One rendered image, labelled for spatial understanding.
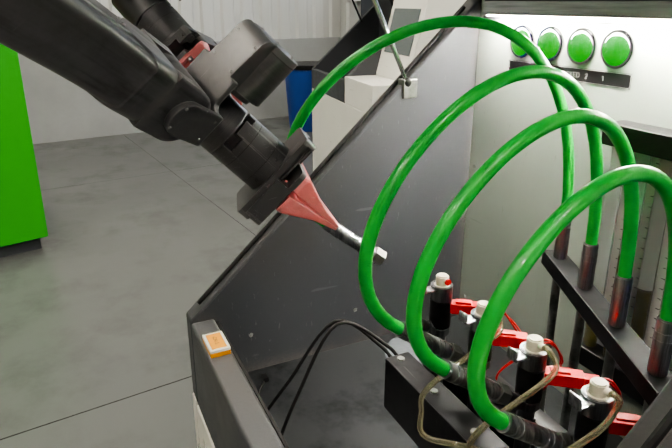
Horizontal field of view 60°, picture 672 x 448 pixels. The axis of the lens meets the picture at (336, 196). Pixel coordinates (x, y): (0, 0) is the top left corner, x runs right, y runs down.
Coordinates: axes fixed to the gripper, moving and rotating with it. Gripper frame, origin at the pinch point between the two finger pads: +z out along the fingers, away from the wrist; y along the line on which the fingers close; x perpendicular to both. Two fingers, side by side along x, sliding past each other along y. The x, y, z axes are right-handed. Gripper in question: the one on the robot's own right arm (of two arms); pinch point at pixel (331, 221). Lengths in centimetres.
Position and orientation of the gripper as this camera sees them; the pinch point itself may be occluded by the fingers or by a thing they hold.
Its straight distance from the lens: 64.1
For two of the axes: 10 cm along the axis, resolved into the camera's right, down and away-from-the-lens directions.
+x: -1.7, -3.1, 9.4
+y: 6.9, -7.1, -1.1
